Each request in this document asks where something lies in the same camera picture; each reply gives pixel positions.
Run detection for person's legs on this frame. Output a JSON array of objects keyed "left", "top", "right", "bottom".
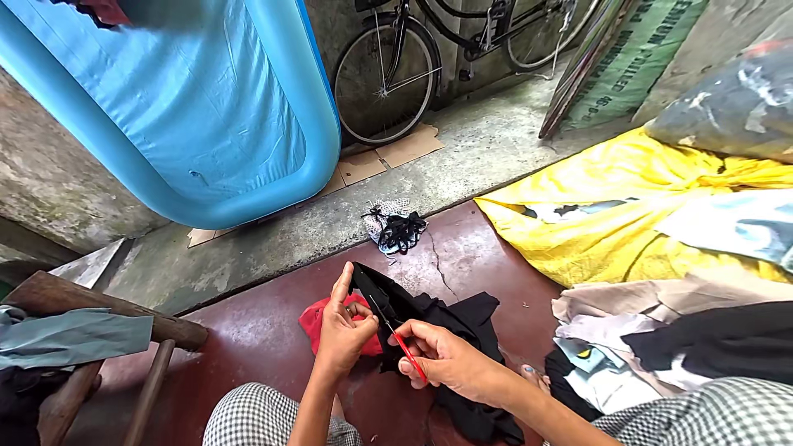
[{"left": 202, "top": 364, "right": 793, "bottom": 446}]

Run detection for person's left hand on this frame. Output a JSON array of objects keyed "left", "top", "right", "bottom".
[{"left": 315, "top": 261, "right": 380, "bottom": 380}]

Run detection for green printed sack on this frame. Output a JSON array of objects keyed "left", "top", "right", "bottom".
[{"left": 560, "top": 0, "right": 709, "bottom": 131}]

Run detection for person's left forearm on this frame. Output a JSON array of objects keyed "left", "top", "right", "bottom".
[{"left": 287, "top": 365, "right": 344, "bottom": 446}]

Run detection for white and blue cloth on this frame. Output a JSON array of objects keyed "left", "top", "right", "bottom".
[{"left": 654, "top": 189, "right": 793, "bottom": 272}]

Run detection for pile of mixed cloths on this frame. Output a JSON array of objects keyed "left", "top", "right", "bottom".
[{"left": 544, "top": 266, "right": 793, "bottom": 422}]

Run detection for black garment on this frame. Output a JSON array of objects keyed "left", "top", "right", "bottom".
[{"left": 348, "top": 261, "right": 525, "bottom": 446}]

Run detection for grey plastic bag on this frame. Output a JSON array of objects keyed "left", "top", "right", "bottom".
[{"left": 644, "top": 39, "right": 793, "bottom": 164}]

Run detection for brown cardboard piece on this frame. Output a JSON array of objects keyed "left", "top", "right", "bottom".
[
  {"left": 376, "top": 123, "right": 446, "bottom": 169},
  {"left": 317, "top": 151, "right": 388, "bottom": 198},
  {"left": 187, "top": 225, "right": 240, "bottom": 249}
]

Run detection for person's right forearm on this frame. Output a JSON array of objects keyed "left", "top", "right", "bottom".
[{"left": 501, "top": 370, "right": 623, "bottom": 446}]

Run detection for stack of flat sheets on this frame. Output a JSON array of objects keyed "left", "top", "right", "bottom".
[{"left": 538, "top": 0, "right": 645, "bottom": 140}]

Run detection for heap of black straps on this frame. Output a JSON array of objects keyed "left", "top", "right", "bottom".
[{"left": 377, "top": 211, "right": 429, "bottom": 255}]

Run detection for black-and-white checkered cloth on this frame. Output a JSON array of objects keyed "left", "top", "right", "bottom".
[{"left": 362, "top": 198, "right": 411, "bottom": 260}]

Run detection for wooden bench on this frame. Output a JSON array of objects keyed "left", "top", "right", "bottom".
[{"left": 2, "top": 270, "right": 209, "bottom": 446}]

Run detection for black cloth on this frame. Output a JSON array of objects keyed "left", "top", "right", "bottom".
[{"left": 0, "top": 365, "right": 74, "bottom": 446}]

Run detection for black bicycle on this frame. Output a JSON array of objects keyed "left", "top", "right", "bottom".
[{"left": 333, "top": 0, "right": 603, "bottom": 147}]

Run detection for red cloth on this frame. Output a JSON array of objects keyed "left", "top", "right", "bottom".
[{"left": 299, "top": 293, "right": 385, "bottom": 357}]

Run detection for grey-green cloth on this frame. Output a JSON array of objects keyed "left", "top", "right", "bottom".
[{"left": 0, "top": 305, "right": 154, "bottom": 372}]

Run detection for blue inflatable pool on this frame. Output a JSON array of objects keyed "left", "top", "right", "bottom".
[{"left": 0, "top": 0, "right": 342, "bottom": 230}]

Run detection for yellow sack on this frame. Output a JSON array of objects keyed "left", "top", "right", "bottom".
[{"left": 475, "top": 127, "right": 793, "bottom": 288}]

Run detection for person's right hand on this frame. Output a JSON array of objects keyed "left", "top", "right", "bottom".
[{"left": 388, "top": 319, "right": 516, "bottom": 410}]

